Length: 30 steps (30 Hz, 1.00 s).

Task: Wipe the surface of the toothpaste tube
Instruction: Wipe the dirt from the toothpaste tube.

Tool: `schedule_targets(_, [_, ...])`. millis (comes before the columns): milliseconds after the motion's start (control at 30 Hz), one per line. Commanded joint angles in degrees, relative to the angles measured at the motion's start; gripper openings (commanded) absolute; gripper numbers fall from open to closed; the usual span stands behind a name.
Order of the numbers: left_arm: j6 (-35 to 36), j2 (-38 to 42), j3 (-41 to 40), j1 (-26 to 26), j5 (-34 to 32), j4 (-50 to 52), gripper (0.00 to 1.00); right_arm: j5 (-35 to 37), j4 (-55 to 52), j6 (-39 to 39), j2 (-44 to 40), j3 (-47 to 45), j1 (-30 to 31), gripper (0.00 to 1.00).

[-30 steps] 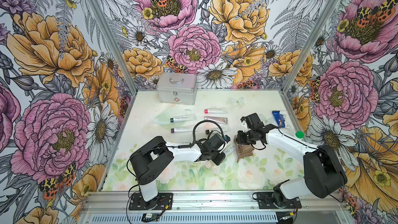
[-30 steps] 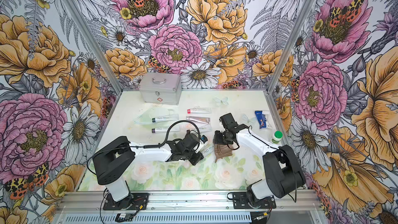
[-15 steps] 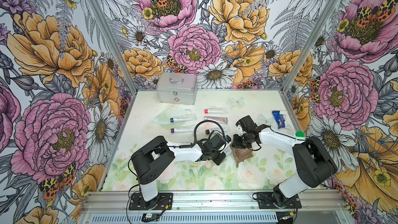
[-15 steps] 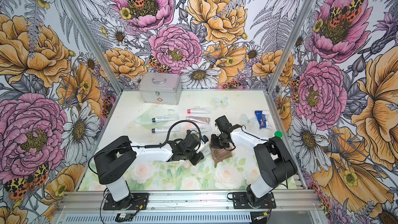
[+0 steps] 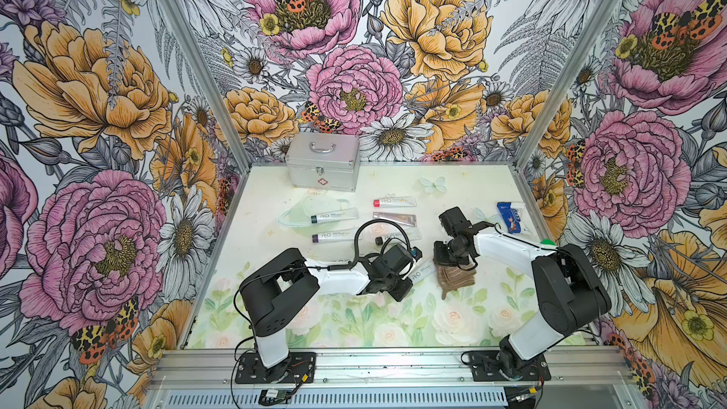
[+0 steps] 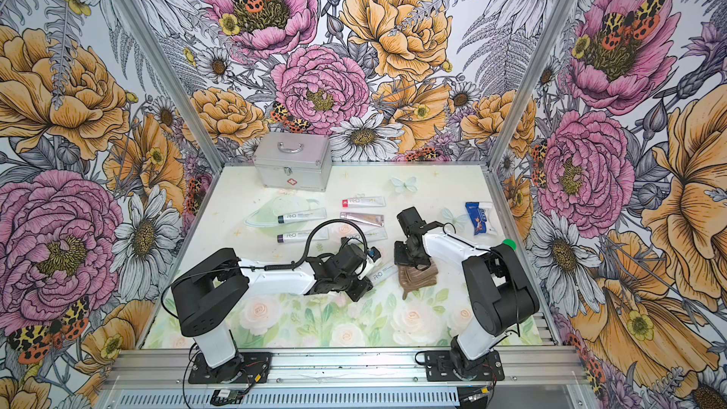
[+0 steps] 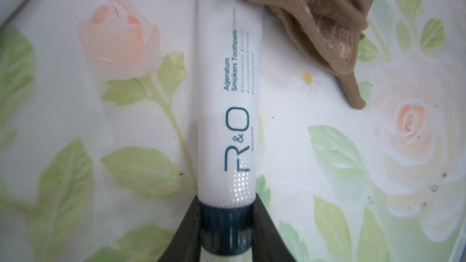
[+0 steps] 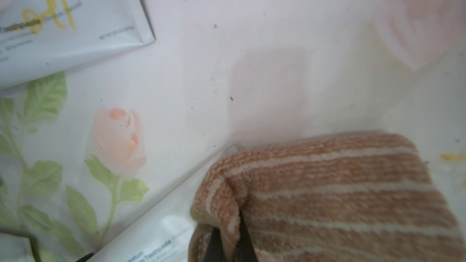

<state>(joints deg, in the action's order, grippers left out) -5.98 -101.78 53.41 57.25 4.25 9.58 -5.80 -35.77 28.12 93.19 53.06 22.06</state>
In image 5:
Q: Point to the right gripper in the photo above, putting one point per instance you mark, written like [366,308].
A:
[440,259]

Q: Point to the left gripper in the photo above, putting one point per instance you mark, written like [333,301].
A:
[405,285]

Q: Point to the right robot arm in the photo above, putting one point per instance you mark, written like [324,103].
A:
[569,293]

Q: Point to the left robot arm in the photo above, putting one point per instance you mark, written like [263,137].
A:
[279,290]

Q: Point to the black cap toothpaste tube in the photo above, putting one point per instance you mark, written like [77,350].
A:
[412,234]

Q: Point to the metallic pink toothpaste tube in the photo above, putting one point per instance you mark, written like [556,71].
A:
[409,220]

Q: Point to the purple cap toothpaste tube upper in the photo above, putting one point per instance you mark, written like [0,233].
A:
[344,235]

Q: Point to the dark green cap toothpaste tube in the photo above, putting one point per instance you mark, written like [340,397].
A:
[335,216]

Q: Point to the pink cap toothpaste tube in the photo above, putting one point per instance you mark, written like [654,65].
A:
[395,202]

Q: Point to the blue bandage packet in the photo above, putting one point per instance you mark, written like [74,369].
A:
[511,215]

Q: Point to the green cap white bottle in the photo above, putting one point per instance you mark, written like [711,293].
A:
[548,242]

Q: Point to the silver metal first-aid case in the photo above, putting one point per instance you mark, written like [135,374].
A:
[324,161]

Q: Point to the aluminium front rail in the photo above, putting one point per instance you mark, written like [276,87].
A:
[567,377]

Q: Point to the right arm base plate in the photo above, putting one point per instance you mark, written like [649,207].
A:
[501,366]

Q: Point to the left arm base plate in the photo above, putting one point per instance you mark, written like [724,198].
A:
[275,367]

